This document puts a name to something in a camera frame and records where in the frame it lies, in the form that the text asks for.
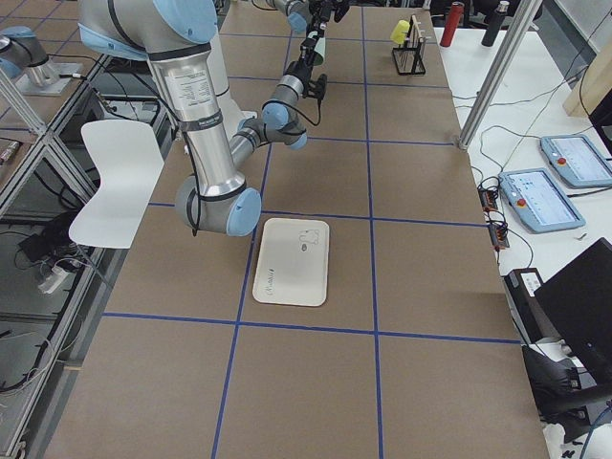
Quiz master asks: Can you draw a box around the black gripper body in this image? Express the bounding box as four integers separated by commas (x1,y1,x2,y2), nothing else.
299,47,316,65
311,0,335,33

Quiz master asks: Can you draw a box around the light green cup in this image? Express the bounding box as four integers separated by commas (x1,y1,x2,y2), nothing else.
306,31,326,66

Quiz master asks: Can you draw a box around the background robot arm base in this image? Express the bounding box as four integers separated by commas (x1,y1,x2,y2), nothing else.
1,26,68,97

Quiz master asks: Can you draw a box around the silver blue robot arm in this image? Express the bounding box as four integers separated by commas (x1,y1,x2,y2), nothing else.
251,0,337,33
78,1,347,236

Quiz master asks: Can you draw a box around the yellow cup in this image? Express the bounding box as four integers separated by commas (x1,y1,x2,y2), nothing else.
390,19,411,45

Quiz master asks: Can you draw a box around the white plastic tray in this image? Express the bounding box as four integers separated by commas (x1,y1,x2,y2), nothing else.
252,218,330,307

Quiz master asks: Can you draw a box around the red bottle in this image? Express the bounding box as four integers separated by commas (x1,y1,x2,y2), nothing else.
440,1,465,48

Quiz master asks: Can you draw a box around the black bottle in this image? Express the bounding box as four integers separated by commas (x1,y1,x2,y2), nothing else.
481,0,510,47

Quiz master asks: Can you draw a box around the white plastic chair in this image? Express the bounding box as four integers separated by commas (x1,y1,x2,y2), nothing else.
69,120,164,249

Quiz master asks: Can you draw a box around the orange circuit board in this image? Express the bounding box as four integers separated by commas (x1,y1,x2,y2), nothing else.
477,186,510,251

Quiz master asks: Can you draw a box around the near teach pendant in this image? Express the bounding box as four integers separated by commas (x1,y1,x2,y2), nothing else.
498,168,586,233

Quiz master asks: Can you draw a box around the teach pendant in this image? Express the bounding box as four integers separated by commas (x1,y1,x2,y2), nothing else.
540,134,611,188
498,168,586,233

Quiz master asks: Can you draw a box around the far teach pendant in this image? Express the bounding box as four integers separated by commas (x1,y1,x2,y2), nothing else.
540,134,611,188

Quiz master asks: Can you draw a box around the white power strip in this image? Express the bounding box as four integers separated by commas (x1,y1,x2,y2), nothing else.
38,267,69,295

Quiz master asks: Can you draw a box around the black box with label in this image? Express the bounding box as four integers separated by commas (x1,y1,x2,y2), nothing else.
503,268,566,344

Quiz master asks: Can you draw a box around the black laptop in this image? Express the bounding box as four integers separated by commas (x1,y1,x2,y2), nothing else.
535,237,611,383

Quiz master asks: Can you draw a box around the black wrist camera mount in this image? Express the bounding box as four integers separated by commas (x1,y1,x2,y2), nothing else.
303,74,328,103

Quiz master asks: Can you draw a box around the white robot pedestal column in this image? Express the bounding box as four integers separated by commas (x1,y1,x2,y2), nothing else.
208,32,257,137

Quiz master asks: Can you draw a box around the black wire cup rack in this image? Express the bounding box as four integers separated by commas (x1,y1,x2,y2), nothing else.
391,14,427,76

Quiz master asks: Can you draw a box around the aluminium frame post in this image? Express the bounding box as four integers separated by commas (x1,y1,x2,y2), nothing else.
457,0,543,150

